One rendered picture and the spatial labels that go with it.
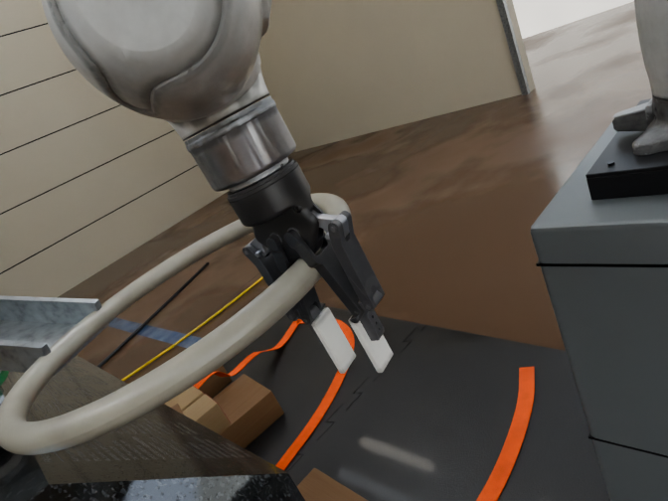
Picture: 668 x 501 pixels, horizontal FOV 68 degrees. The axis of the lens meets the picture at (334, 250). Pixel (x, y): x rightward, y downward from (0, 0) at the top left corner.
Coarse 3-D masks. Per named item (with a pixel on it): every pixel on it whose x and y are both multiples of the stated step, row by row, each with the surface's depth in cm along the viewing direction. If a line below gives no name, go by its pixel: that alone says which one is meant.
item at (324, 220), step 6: (318, 216) 46; (324, 216) 46; (330, 216) 46; (336, 216) 46; (342, 216) 45; (324, 222) 46; (330, 222) 46; (342, 222) 45; (324, 228) 46; (348, 228) 46
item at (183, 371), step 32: (192, 256) 86; (128, 288) 82; (288, 288) 46; (96, 320) 77; (256, 320) 44; (64, 352) 71; (192, 352) 43; (224, 352) 43; (32, 384) 63; (128, 384) 43; (160, 384) 42; (192, 384) 43; (0, 416) 54; (64, 416) 44; (96, 416) 42; (128, 416) 42; (32, 448) 45; (64, 448) 44
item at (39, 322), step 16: (0, 304) 84; (16, 304) 83; (32, 304) 82; (48, 304) 81; (64, 304) 80; (80, 304) 79; (96, 304) 78; (0, 320) 86; (16, 320) 85; (32, 320) 84; (48, 320) 83; (64, 320) 82; (80, 320) 80; (0, 336) 81; (16, 336) 80; (32, 336) 80; (48, 336) 79; (0, 352) 71; (16, 352) 70; (32, 352) 69; (48, 352) 69; (0, 368) 73; (16, 368) 72
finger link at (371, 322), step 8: (376, 296) 48; (360, 304) 49; (376, 304) 48; (368, 312) 49; (360, 320) 50; (368, 320) 50; (376, 320) 50; (368, 328) 50; (376, 328) 50; (376, 336) 50
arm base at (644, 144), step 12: (636, 108) 70; (648, 108) 67; (660, 108) 64; (612, 120) 72; (624, 120) 71; (636, 120) 70; (648, 120) 68; (660, 120) 65; (648, 132) 65; (660, 132) 64; (636, 144) 65; (648, 144) 64; (660, 144) 63
